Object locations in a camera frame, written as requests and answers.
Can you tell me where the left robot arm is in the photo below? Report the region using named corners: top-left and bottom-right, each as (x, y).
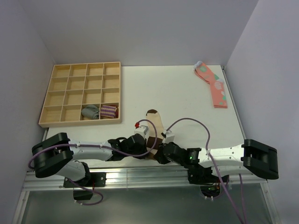
top-left (28, 133), bottom-right (148, 186)

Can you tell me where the aluminium front rail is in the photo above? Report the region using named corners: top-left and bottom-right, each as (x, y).
top-left (22, 164), bottom-right (268, 191)

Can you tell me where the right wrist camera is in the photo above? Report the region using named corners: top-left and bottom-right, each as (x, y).
top-left (161, 130), bottom-right (175, 144)

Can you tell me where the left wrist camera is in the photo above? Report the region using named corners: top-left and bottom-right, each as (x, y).
top-left (134, 122), bottom-right (149, 139)

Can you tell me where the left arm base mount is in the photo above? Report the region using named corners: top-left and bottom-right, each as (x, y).
top-left (63, 171), bottom-right (108, 206)

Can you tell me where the cream and brown sock pair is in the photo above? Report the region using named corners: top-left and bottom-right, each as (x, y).
top-left (146, 109), bottom-right (164, 160)

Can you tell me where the pink patterned sock pair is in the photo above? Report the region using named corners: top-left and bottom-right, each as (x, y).
top-left (193, 61), bottom-right (228, 108)

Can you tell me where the grey rolled sock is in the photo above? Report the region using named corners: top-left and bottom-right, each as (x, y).
top-left (81, 105), bottom-right (100, 120)

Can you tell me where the wooden compartment tray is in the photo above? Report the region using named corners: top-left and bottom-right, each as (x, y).
top-left (39, 62), bottom-right (121, 128)

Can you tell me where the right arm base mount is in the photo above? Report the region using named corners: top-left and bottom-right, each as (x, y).
top-left (187, 168), bottom-right (224, 200)

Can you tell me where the purple striped rolled sock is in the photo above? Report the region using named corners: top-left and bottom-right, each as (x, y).
top-left (100, 105), bottom-right (119, 119)

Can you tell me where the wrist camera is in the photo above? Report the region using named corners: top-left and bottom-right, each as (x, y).
top-left (161, 130), bottom-right (175, 144)
top-left (134, 122), bottom-right (149, 139)

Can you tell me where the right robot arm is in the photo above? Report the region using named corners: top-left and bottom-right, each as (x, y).
top-left (154, 139), bottom-right (279, 184)

